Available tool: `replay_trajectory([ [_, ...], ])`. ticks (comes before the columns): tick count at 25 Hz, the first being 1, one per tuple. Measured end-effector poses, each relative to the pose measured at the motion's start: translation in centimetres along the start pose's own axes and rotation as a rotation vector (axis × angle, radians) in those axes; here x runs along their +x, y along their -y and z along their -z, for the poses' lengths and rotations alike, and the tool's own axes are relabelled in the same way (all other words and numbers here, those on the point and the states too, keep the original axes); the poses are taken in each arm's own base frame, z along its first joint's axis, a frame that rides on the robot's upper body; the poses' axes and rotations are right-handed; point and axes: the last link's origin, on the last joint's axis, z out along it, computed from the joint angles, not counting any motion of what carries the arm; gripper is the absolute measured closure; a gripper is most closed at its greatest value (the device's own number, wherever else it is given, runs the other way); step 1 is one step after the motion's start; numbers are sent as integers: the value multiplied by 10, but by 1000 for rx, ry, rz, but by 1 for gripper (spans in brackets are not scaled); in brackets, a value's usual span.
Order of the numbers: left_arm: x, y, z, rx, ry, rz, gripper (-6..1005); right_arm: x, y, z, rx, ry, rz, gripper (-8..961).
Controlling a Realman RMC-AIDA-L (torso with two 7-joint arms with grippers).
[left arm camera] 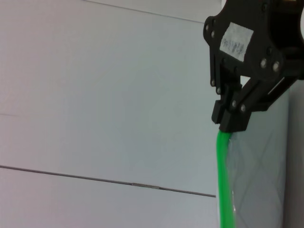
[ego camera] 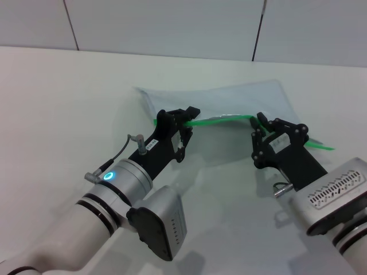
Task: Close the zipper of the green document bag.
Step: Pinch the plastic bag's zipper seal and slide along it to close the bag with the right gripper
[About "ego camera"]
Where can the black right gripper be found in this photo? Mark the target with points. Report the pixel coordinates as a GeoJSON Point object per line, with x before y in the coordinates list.
{"type": "Point", "coordinates": [298, 163]}

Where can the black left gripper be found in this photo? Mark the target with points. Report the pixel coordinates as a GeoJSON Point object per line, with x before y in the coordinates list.
{"type": "Point", "coordinates": [162, 143]}

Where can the clear green-zipper document bag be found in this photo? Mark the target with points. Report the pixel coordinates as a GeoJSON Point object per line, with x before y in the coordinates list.
{"type": "Point", "coordinates": [229, 98]}

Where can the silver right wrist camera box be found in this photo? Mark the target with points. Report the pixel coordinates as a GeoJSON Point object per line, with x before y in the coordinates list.
{"type": "Point", "coordinates": [329, 200]}

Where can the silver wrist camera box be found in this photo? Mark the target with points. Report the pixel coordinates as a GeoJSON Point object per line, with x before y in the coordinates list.
{"type": "Point", "coordinates": [329, 200]}
{"type": "Point", "coordinates": [160, 223]}

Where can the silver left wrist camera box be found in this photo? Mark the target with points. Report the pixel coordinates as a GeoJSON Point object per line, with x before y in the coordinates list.
{"type": "Point", "coordinates": [160, 223]}

